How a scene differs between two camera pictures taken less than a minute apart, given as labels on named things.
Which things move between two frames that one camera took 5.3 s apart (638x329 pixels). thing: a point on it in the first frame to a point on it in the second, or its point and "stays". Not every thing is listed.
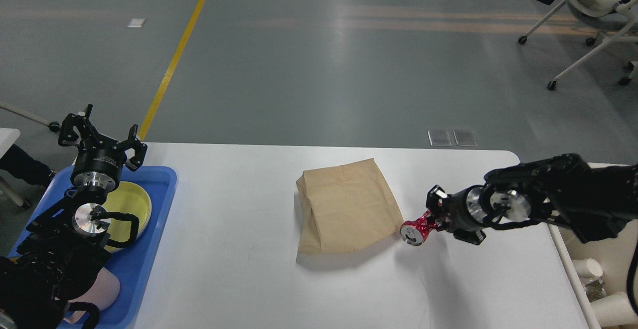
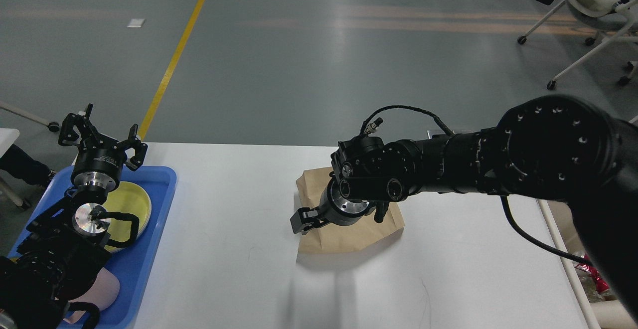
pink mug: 102,294 stays
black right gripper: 465,212 to 337,210
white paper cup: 614,310 stays
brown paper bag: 345,207 stays
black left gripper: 97,167 stays
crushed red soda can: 414,232 to 600,284
